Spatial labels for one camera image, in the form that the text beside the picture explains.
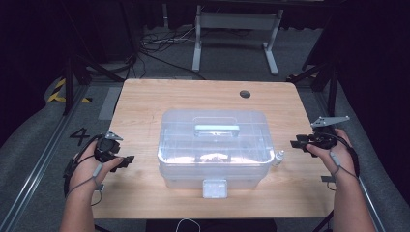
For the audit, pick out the person's dark clothing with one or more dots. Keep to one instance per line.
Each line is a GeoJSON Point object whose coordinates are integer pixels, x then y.
{"type": "Point", "coordinates": [225, 226]}

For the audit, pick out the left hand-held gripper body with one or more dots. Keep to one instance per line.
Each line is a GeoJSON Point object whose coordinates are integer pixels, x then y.
{"type": "Point", "coordinates": [108, 148]}

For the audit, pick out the white metal desk frame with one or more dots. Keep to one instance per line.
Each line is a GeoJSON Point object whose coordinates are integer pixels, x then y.
{"type": "Point", "coordinates": [237, 21]}

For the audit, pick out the clear plastic storage box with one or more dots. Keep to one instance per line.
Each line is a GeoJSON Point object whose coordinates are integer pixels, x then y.
{"type": "Point", "coordinates": [212, 145]}

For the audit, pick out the small white bottle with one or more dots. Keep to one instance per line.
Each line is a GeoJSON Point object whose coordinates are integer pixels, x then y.
{"type": "Point", "coordinates": [278, 159]}

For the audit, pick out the black tripod stand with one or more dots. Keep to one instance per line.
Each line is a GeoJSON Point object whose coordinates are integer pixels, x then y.
{"type": "Point", "coordinates": [68, 87]}
{"type": "Point", "coordinates": [332, 93]}

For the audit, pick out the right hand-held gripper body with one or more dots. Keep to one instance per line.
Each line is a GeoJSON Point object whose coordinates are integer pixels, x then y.
{"type": "Point", "coordinates": [324, 138]}

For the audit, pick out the person's right hand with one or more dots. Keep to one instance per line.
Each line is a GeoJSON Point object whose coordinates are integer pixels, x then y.
{"type": "Point", "coordinates": [341, 166]}

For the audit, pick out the yellow black floor tape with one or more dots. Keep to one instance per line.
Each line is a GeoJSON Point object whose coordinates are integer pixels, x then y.
{"type": "Point", "coordinates": [54, 96]}

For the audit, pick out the person's left hand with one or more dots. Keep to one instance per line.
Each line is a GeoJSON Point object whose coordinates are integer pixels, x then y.
{"type": "Point", "coordinates": [85, 170]}

